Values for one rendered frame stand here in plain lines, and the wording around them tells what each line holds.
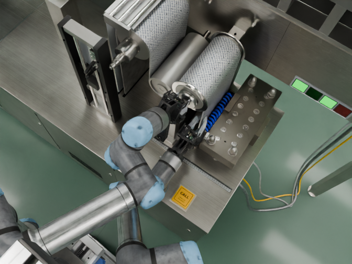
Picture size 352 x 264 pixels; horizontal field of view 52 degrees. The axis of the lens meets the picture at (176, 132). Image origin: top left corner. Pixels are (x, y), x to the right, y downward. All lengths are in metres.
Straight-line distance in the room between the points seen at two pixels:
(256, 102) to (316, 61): 0.33
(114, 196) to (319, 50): 0.81
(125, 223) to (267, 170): 1.56
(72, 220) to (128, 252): 0.21
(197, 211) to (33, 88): 0.91
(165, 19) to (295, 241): 1.74
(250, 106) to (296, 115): 1.30
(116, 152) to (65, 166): 1.53
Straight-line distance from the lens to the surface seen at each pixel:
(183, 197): 1.47
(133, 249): 1.09
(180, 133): 1.30
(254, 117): 1.52
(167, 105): 1.06
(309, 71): 1.40
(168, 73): 1.32
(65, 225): 0.97
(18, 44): 1.91
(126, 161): 1.01
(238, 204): 2.46
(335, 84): 1.40
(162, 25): 1.25
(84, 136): 1.60
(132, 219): 1.20
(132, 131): 0.95
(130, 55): 1.22
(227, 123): 1.48
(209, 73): 1.25
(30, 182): 2.57
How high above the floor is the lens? 2.35
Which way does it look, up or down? 67 degrees down
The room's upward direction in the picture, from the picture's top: 8 degrees clockwise
